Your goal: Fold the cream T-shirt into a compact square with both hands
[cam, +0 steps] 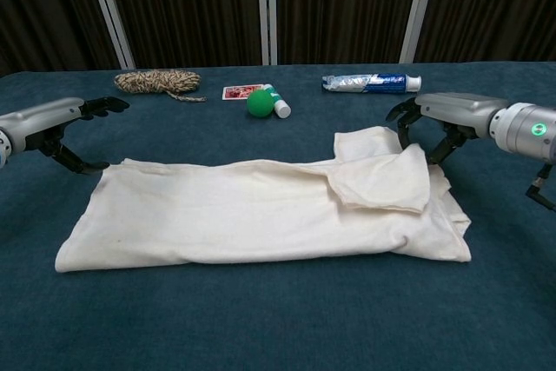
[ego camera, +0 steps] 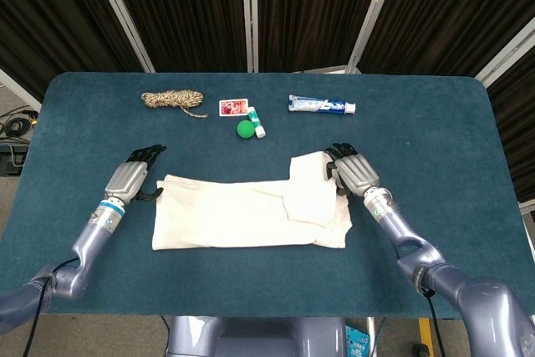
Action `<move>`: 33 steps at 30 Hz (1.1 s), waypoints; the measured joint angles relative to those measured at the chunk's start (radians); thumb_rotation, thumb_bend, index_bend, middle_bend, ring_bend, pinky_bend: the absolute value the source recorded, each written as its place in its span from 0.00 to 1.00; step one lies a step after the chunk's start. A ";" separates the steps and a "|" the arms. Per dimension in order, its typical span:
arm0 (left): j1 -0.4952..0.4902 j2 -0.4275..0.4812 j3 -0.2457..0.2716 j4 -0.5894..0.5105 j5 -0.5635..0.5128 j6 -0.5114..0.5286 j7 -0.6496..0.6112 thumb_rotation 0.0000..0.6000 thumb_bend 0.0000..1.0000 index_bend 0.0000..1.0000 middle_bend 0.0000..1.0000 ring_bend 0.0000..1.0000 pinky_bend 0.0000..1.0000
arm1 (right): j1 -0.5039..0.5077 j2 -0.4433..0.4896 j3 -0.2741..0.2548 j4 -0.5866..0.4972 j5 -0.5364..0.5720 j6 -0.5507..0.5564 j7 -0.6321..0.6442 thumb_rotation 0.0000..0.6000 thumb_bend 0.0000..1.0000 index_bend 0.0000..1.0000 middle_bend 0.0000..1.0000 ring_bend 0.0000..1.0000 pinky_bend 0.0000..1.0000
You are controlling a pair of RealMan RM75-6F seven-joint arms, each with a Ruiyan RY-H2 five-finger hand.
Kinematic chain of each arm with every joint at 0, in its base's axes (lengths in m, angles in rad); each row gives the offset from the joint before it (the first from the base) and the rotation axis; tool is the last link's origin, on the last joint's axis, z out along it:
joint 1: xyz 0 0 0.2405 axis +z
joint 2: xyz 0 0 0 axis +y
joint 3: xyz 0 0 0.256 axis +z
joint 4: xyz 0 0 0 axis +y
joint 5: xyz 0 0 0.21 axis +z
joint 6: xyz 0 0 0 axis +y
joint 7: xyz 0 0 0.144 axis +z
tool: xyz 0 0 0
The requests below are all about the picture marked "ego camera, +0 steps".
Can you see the dark pleated curtain panel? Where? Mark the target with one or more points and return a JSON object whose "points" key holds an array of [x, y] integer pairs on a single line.
{"points": [[184, 10], [313, 10], [518, 123], [50, 10], [460, 6]]}

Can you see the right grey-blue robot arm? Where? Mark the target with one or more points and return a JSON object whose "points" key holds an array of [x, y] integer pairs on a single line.
{"points": [[401, 227]]}

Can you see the red playing card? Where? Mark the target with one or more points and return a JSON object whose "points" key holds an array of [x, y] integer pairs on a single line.
{"points": [[232, 107]]}

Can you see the blue white toothpaste tube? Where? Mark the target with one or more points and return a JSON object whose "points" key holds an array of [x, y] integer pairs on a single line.
{"points": [[317, 104]]}

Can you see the grey-blue robot torso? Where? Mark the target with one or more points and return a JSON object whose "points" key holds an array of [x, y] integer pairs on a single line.
{"points": [[251, 340]]}

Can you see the white T-shirt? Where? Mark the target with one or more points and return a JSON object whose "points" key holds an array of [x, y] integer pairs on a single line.
{"points": [[234, 215]]}

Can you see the white partition foot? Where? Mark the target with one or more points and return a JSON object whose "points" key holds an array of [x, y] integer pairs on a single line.
{"points": [[330, 69]]}

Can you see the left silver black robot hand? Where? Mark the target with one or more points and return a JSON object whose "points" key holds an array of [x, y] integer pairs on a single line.
{"points": [[125, 181]]}

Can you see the white green glue stick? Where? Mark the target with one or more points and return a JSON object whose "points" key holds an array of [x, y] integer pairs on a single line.
{"points": [[256, 123]]}

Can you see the dark equipment case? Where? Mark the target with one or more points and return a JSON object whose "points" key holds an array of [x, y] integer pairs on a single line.
{"points": [[12, 160]]}

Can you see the white partition frame post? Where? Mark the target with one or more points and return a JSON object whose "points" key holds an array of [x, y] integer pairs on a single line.
{"points": [[251, 18], [18, 88], [505, 56], [122, 14], [375, 14]]}

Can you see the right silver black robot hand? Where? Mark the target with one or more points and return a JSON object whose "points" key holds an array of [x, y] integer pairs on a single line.
{"points": [[357, 173]]}

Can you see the white table leg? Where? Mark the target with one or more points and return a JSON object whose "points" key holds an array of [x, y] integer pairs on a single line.
{"points": [[370, 340]]}

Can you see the black caster wheel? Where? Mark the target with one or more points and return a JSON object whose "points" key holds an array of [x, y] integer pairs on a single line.
{"points": [[419, 350]]}

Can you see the green ball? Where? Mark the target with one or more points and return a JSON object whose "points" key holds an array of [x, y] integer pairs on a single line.
{"points": [[245, 130]]}

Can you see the blue printed bag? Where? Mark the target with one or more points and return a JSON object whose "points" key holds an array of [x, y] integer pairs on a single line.
{"points": [[357, 342]]}

